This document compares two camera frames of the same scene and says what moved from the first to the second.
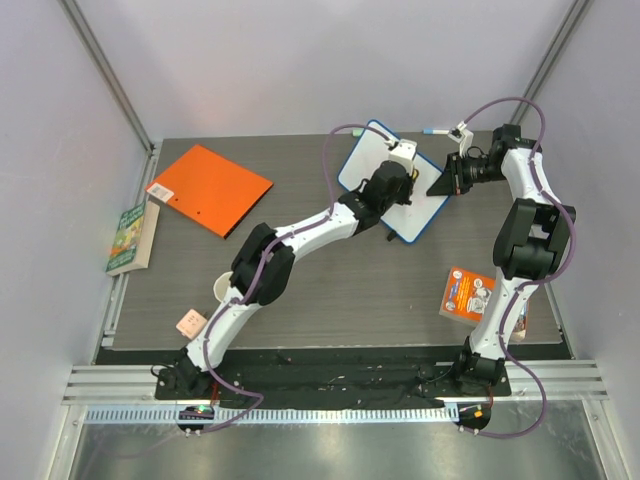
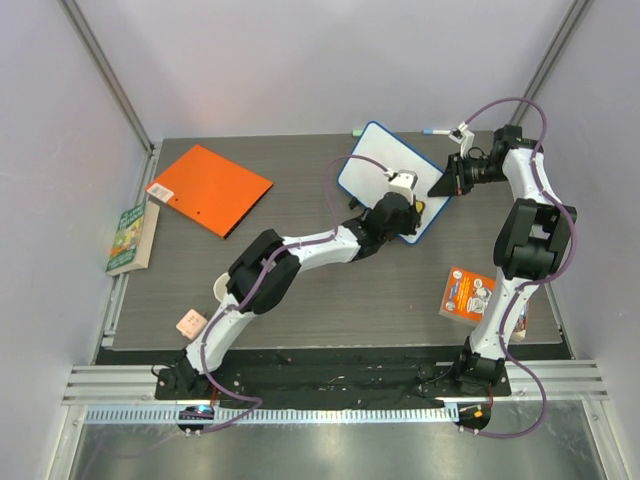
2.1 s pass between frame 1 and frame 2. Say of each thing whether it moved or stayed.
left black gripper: moved
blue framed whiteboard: stayed
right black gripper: stayed
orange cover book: stayed
